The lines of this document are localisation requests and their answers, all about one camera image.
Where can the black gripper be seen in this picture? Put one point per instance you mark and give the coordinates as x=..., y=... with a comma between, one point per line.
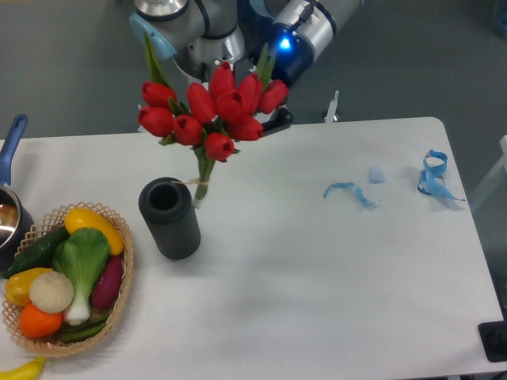
x=281, y=119

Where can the red tulip bouquet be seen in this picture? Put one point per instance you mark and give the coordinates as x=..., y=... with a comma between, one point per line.
x=216, y=115

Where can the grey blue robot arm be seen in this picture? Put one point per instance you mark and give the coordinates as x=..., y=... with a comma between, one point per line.
x=199, y=35

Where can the dark grey ribbed vase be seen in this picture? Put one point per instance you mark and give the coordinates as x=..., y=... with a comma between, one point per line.
x=166, y=206

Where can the small pale blue cap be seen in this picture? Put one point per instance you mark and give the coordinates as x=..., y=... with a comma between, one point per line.
x=376, y=175

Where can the curled blue ribbon piece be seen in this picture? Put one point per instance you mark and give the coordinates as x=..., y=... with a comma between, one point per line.
x=354, y=189

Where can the green bok choy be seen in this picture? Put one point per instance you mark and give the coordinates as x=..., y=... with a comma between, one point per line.
x=82, y=259

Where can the purple sweet potato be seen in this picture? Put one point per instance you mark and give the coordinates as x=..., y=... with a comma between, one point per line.
x=107, y=287

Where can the dark green cucumber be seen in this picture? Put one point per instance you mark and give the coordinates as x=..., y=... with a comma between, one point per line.
x=39, y=254

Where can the white garlic bun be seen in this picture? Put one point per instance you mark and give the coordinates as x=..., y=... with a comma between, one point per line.
x=51, y=292

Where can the black device at edge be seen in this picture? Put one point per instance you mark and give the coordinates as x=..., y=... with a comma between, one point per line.
x=493, y=337

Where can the green bean pod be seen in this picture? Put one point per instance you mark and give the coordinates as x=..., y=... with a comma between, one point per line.
x=83, y=331

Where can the yellow bell pepper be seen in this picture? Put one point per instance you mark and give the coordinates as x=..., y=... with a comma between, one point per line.
x=18, y=285

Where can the orange fruit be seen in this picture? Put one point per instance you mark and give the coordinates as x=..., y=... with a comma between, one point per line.
x=35, y=323

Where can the woven wicker basket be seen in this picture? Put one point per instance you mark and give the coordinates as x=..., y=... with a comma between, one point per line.
x=51, y=346

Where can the yellow banana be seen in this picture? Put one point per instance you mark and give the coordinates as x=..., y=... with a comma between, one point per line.
x=28, y=371

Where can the white frame at right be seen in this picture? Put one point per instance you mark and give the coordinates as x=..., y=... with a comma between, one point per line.
x=491, y=181

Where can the blue handled saucepan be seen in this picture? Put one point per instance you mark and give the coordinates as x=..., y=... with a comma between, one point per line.
x=15, y=219

